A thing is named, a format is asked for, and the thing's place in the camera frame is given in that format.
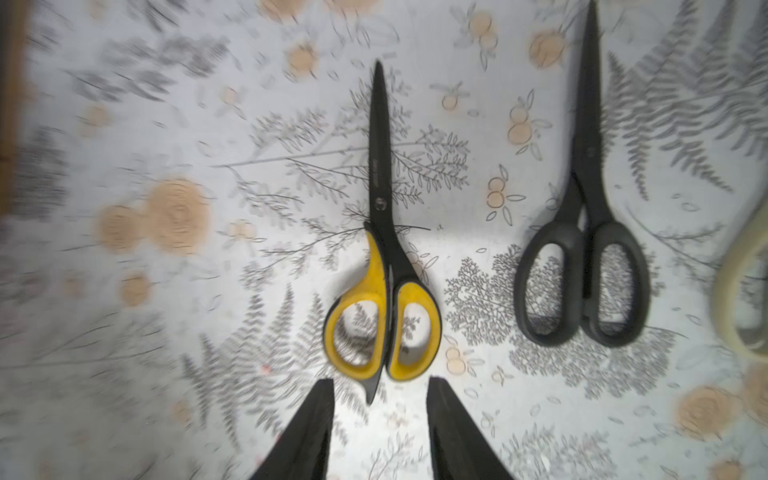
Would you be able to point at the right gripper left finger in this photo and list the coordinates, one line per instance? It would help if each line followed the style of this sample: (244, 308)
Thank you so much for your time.
(302, 451)

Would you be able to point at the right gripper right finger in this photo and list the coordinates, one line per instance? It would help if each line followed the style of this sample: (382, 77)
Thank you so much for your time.
(459, 451)

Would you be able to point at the beige handled scissors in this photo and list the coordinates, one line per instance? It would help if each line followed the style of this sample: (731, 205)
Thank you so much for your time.
(743, 251)

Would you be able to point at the wooden three tier shelf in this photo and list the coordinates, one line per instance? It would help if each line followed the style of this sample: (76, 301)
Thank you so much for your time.
(14, 21)

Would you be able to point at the floral table mat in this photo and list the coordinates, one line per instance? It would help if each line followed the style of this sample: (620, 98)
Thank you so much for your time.
(189, 198)

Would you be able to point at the yellow black handled scissors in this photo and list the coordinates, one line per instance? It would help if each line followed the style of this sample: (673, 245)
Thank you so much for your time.
(390, 281)

